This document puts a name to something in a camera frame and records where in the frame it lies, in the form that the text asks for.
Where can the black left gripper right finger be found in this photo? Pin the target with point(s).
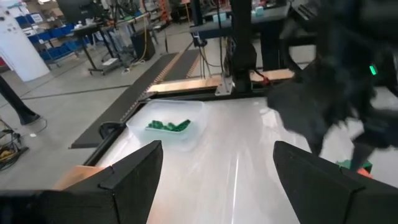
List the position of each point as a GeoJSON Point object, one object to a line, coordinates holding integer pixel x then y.
{"type": "Point", "coordinates": [317, 193]}

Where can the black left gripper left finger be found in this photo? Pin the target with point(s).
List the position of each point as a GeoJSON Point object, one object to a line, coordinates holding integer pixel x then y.
{"type": "Point", "coordinates": [136, 186]}

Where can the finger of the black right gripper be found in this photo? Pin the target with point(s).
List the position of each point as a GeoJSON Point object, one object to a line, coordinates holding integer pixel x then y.
{"type": "Point", "coordinates": [360, 154]}
{"type": "Point", "coordinates": [316, 143]}

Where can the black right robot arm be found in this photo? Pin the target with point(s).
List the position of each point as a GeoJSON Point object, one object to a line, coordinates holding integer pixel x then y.
{"type": "Point", "coordinates": [351, 31]}

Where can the translucent orange plastic bin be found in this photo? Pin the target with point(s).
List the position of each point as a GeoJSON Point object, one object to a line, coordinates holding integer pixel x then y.
{"type": "Point", "coordinates": [77, 177]}

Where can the black hazard-striped floor ramp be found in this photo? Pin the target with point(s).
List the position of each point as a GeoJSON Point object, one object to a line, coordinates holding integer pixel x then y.
{"type": "Point", "coordinates": [130, 102]}

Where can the clear plastic bin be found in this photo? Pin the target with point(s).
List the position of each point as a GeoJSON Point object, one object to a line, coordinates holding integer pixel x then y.
{"type": "Point", "coordinates": [174, 109]}

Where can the teal small box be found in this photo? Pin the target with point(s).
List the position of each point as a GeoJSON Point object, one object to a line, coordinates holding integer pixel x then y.
{"type": "Point", "coordinates": [259, 11]}
{"type": "Point", "coordinates": [219, 17]}

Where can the black computer tower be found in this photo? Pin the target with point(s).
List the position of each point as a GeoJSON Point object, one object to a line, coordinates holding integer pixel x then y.
{"type": "Point", "coordinates": [142, 45]}

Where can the black slanted support leg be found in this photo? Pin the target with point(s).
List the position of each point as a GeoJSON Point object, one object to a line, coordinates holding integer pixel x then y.
{"type": "Point", "coordinates": [18, 107]}

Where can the black work table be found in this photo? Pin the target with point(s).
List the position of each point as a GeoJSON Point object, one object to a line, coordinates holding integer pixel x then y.
{"type": "Point", "coordinates": [90, 29]}

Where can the blue storage bin shelf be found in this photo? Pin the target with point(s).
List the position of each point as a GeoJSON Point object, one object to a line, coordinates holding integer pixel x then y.
{"type": "Point", "coordinates": [59, 32]}

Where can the white round pillar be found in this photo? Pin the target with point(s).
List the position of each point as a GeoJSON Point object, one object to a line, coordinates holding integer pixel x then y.
{"type": "Point", "coordinates": [21, 46]}

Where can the black monitor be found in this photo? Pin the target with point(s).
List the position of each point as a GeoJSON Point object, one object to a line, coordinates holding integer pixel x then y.
{"type": "Point", "coordinates": [77, 9]}

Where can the silver corner bracket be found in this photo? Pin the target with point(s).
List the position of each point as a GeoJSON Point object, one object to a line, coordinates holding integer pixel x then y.
{"type": "Point", "coordinates": [224, 88]}

